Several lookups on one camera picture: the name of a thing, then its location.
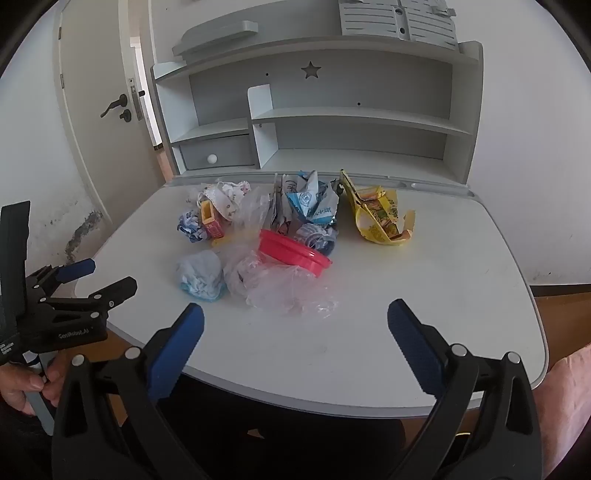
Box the printed face mask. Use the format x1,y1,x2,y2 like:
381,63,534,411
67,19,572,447
198,181,253,220

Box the yellow snack wrapper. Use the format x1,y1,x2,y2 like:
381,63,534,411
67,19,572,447
340,169,417,248

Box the blue white crumpled carton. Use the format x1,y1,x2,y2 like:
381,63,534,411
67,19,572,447
283,169,343,228

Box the black door handle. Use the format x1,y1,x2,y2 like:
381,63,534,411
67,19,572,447
100,93,129,119

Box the red plastic lid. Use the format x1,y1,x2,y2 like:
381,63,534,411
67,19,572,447
258,229,334,280

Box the person's left hand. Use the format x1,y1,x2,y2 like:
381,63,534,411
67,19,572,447
0,360,65,416

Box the person's left forearm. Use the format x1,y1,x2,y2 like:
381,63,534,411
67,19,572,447
0,397,52,480

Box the person's bare leg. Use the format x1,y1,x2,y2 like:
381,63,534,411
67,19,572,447
534,344,591,480

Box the small clear plastic bag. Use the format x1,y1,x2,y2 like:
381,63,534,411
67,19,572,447
230,187,279,246

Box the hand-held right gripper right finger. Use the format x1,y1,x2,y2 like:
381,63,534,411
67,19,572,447
387,299,544,480

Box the grey drawer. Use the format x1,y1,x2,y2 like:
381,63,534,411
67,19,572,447
179,135,256,171

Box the dark cloth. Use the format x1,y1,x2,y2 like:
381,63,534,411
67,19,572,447
106,374,462,480

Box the comic printed paper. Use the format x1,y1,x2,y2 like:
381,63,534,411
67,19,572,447
270,173,297,236

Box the blue white crumpled wrapper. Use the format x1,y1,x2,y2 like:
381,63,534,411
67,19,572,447
295,223,338,257

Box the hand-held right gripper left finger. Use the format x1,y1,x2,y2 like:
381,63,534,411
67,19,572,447
51,303,209,480

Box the blue white crumpled paper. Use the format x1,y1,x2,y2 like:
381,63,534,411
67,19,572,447
178,210,206,242

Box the grey white shelf unit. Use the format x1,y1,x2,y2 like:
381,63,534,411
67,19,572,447
151,41,484,191

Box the grey slatted book stand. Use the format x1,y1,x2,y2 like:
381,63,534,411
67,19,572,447
338,0,459,49

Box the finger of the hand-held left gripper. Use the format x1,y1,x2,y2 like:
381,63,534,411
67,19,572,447
41,277,138,322
28,258,96,301

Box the white door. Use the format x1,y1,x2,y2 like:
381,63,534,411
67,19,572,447
52,0,175,217

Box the large clear plastic bag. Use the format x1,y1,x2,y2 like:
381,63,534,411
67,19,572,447
223,248,341,320

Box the metal door latch plate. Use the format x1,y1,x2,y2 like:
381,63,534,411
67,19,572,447
128,76,144,122

